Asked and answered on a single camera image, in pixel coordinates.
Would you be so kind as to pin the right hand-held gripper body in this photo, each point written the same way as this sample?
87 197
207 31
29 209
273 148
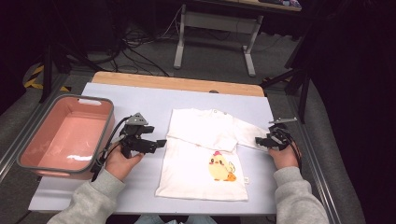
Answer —
280 137

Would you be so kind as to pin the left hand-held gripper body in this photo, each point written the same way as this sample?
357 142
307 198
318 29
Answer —
135 137

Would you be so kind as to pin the white shirt with chick print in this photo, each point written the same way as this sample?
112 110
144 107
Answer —
199 174

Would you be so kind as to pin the pink basin with grey rim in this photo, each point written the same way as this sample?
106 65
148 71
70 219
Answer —
67 137

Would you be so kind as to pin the person's right hand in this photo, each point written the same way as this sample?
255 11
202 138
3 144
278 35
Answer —
285 157

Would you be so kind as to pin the person's left hand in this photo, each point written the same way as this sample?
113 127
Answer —
121 163

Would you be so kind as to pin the pale lavender table mat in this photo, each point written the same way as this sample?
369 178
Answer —
140 99

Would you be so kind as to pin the black metal stand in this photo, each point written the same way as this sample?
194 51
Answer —
302 81

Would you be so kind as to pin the person's blue jeans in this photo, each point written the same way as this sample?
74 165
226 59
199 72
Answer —
174 220

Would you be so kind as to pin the black tripod stand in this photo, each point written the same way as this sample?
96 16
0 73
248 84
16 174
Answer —
48 71

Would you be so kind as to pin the yellow black hazard tape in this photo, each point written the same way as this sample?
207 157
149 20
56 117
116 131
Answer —
32 81

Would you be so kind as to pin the wooden desk top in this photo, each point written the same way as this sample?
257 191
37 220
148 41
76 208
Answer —
249 4

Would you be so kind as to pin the aluminium floor rail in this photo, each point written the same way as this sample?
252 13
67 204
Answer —
25 133
317 174

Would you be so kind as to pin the grey metal desk frame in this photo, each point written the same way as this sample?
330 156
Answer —
214 25

